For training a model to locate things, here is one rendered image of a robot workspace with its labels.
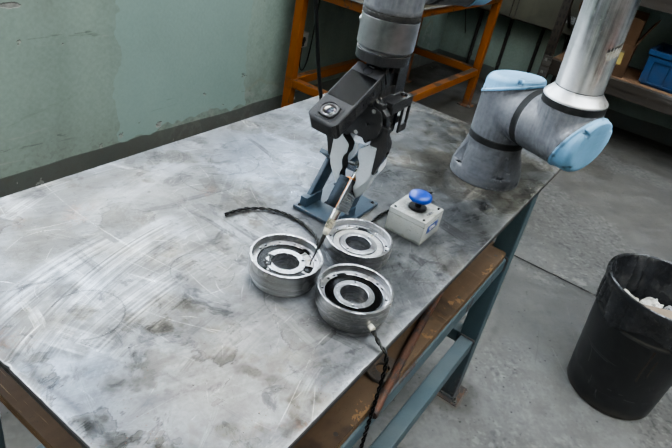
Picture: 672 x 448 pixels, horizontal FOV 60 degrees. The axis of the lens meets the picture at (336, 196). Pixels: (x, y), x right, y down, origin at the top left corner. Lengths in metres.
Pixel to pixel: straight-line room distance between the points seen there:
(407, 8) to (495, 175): 0.59
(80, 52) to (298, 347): 1.86
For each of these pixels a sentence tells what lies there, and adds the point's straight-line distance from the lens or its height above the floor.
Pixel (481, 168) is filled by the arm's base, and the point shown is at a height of 0.84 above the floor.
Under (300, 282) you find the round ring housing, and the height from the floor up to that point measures 0.83.
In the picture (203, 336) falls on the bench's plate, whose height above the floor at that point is 0.80.
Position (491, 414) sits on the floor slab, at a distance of 1.91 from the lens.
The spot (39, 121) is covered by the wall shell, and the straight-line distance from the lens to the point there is 2.45.
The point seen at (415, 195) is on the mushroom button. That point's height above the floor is 0.87.
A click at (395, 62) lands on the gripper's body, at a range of 0.75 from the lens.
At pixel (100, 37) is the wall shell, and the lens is 2.48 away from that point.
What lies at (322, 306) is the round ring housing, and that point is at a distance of 0.78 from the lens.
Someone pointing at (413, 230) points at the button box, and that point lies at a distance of 0.99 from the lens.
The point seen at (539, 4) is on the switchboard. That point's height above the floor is 0.70.
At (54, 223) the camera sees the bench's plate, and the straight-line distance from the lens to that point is 0.95.
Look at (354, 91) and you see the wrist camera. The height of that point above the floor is 1.09.
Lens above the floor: 1.33
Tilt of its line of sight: 30 degrees down
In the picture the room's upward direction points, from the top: 12 degrees clockwise
